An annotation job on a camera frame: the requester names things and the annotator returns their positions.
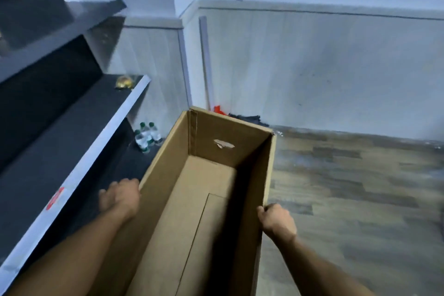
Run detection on red price tag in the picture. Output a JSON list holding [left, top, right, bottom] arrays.
[[45, 186, 66, 212]]

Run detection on person's right hand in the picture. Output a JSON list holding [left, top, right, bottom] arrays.
[[256, 203, 299, 245]]

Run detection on brown cardboard box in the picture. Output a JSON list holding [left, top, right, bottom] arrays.
[[88, 106, 278, 296]]

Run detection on black cloth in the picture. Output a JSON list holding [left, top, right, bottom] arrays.
[[228, 113, 270, 129]]

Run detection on person's left hand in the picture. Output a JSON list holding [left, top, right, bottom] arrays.
[[99, 178, 142, 224]]

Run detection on person's left forearm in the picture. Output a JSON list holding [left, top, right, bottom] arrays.
[[6, 209, 136, 296]]

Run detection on golden snack packet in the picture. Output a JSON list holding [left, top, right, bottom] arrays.
[[115, 75, 136, 91]]

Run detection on dark metal store shelving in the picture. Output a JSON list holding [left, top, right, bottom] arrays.
[[0, 0, 153, 288]]

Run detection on person's right forearm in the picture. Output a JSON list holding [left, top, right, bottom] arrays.
[[274, 233, 376, 296]]

